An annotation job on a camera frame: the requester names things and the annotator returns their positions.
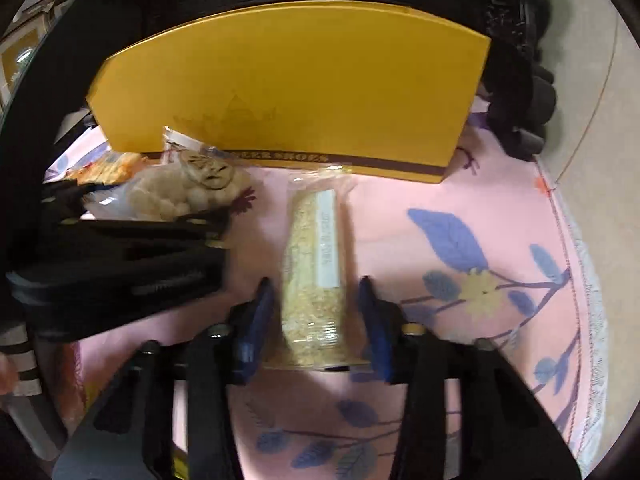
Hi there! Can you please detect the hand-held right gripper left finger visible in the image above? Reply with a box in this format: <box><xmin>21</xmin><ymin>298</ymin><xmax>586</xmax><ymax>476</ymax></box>
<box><xmin>52</xmin><ymin>277</ymin><xmax>276</xmax><ymax>480</ymax></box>

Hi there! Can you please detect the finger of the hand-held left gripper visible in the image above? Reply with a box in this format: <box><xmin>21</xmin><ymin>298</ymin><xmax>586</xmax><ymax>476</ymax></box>
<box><xmin>42</xmin><ymin>180</ymin><xmax>108</xmax><ymax>222</ymax></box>
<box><xmin>75</xmin><ymin>207</ymin><xmax>237</xmax><ymax>251</ymax></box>

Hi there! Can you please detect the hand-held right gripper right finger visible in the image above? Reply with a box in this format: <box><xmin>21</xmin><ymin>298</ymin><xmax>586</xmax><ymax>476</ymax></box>
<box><xmin>357</xmin><ymin>275</ymin><xmax>583</xmax><ymax>480</ymax></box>

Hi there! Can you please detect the clear puffed ball packet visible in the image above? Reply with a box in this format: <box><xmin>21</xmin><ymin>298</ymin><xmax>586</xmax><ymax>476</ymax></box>
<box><xmin>82</xmin><ymin>127</ymin><xmax>253</xmax><ymax>223</ymax></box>

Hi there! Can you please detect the clear oat bar packet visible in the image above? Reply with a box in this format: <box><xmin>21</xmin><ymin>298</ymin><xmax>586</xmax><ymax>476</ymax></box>
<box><xmin>265</xmin><ymin>162</ymin><xmax>358</xmax><ymax>372</ymax></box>

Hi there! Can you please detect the yellow cardboard box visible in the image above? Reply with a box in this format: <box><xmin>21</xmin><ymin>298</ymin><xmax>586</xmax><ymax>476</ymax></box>
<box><xmin>85</xmin><ymin>1</ymin><xmax>492</xmax><ymax>185</ymax></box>

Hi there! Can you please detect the person's left hand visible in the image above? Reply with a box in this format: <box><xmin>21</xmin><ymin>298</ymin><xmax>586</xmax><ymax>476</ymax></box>
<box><xmin>0</xmin><ymin>354</ymin><xmax>20</xmax><ymax>397</ymax></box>

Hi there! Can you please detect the orange snack packet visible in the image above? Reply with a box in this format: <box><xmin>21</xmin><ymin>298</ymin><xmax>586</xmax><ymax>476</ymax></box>
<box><xmin>45</xmin><ymin>150</ymin><xmax>146</xmax><ymax>186</ymax></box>

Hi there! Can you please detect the pink floral tablecloth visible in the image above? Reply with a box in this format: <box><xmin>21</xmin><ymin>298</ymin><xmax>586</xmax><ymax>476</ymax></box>
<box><xmin>42</xmin><ymin>110</ymin><xmax>608</xmax><ymax>480</ymax></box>

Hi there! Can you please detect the gold framed picture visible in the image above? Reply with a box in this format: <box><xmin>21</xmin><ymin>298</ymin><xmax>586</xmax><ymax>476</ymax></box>
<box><xmin>0</xmin><ymin>25</ymin><xmax>41</xmax><ymax>91</ymax></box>

